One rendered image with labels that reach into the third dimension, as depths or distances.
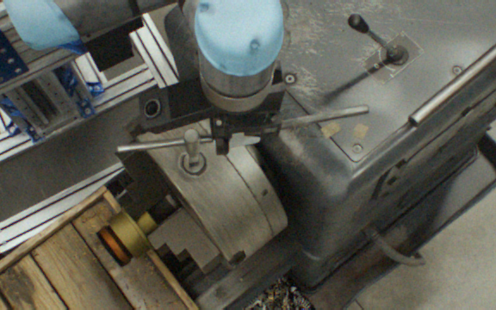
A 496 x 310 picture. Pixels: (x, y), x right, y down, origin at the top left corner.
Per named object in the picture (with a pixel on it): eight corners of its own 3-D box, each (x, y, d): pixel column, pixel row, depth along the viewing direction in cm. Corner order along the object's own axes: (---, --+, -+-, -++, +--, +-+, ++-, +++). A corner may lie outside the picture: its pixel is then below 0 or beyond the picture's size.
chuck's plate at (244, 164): (182, 118, 136) (173, 57, 106) (279, 238, 131) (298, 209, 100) (169, 127, 136) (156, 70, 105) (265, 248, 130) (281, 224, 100)
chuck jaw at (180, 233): (197, 195, 113) (239, 245, 108) (202, 206, 118) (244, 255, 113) (145, 235, 111) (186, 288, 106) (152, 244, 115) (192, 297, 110)
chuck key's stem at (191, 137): (187, 166, 98) (183, 144, 87) (185, 151, 99) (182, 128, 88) (201, 164, 98) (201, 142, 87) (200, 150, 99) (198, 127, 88)
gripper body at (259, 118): (277, 140, 81) (288, 108, 70) (207, 148, 81) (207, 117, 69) (269, 82, 83) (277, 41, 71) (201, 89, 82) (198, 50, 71)
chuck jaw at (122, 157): (176, 170, 117) (143, 120, 110) (188, 182, 113) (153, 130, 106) (125, 209, 115) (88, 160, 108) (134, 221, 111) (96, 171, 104)
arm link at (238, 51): (263, -50, 57) (302, 35, 55) (255, 10, 67) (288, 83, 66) (176, -20, 56) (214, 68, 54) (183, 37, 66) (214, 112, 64)
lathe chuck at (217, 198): (169, 127, 136) (155, 70, 105) (265, 249, 130) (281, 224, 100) (133, 154, 134) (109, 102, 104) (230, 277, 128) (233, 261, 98)
